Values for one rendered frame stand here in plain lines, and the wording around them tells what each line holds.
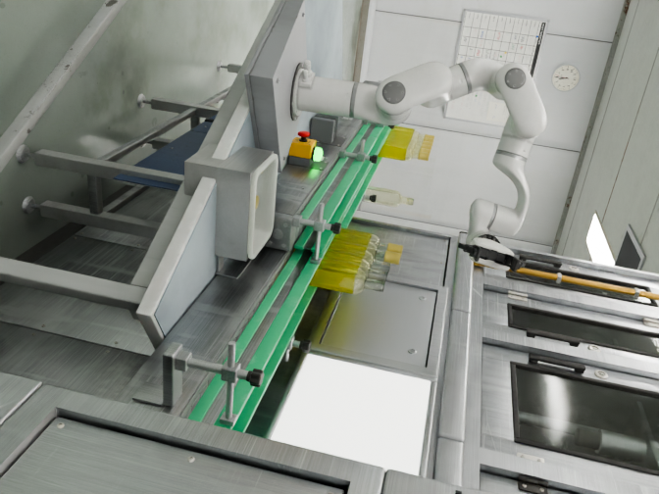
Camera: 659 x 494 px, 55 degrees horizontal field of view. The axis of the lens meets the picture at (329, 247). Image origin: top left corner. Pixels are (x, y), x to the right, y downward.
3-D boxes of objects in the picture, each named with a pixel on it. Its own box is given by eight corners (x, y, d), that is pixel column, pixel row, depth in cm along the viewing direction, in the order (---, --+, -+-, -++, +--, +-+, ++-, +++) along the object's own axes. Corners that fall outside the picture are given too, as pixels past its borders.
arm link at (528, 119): (466, 141, 175) (476, 138, 161) (491, 66, 173) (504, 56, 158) (523, 159, 175) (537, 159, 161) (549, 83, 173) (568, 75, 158)
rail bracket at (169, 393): (132, 407, 113) (253, 437, 109) (128, 328, 105) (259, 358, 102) (145, 390, 117) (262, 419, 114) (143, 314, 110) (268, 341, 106)
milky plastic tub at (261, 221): (216, 256, 151) (251, 264, 150) (219, 167, 141) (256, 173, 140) (241, 227, 166) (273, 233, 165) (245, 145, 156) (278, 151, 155)
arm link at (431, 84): (467, 100, 173) (474, 80, 157) (383, 131, 175) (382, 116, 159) (454, 68, 174) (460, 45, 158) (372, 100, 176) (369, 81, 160)
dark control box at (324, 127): (308, 139, 226) (331, 143, 225) (310, 118, 222) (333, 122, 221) (314, 133, 233) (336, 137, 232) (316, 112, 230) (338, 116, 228)
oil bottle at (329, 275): (285, 281, 172) (363, 297, 169) (286, 263, 170) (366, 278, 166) (291, 271, 177) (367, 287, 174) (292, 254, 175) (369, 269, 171)
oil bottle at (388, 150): (362, 154, 277) (427, 165, 272) (364, 141, 274) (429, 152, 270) (364, 150, 282) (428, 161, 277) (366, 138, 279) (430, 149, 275)
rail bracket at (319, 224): (288, 259, 169) (334, 269, 167) (293, 200, 161) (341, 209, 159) (291, 254, 171) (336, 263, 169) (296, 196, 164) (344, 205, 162)
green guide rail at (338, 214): (293, 248, 172) (322, 254, 171) (293, 245, 172) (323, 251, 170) (385, 105, 326) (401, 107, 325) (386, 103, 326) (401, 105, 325)
